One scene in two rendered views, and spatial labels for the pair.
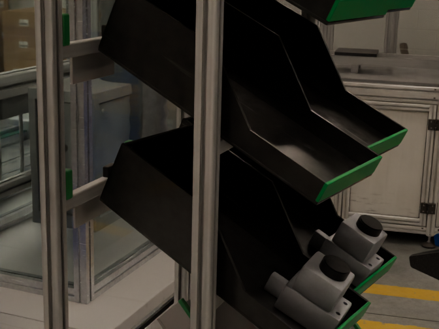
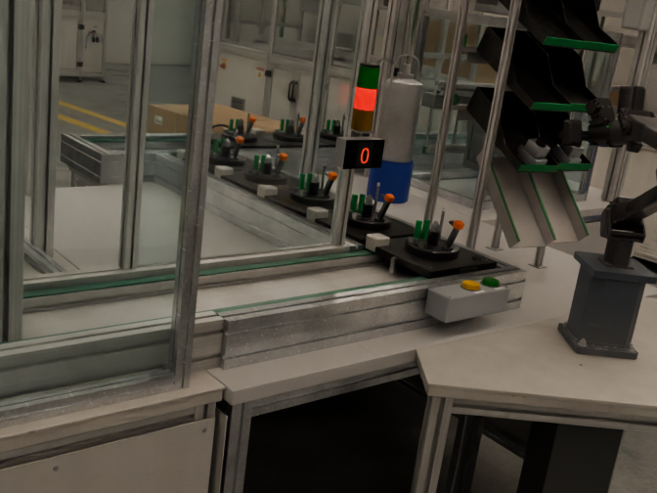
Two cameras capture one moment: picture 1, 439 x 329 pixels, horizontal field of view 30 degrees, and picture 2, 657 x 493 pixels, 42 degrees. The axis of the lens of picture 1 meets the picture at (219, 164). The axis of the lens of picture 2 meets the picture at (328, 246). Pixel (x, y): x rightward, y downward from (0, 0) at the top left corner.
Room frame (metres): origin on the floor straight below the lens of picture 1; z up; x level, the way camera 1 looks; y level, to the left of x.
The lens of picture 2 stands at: (-1.42, -0.66, 1.57)
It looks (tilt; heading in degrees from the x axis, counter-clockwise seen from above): 17 degrees down; 27
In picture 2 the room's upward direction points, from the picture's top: 8 degrees clockwise
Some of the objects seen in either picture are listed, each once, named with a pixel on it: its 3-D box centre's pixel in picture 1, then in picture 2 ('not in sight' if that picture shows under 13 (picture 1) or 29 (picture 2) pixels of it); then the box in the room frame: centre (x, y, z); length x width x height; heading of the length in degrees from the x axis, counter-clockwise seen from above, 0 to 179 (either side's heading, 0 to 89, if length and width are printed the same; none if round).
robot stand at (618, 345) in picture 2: not in sight; (605, 304); (0.54, -0.39, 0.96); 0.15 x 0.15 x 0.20; 32
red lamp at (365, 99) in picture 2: not in sight; (365, 98); (0.41, 0.23, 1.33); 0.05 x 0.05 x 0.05
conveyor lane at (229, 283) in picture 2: not in sight; (330, 284); (0.27, 0.18, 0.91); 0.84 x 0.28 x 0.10; 158
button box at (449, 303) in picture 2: not in sight; (467, 299); (0.38, -0.12, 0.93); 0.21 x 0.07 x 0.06; 158
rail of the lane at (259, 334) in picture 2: not in sight; (388, 307); (0.23, 0.01, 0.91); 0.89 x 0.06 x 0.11; 158
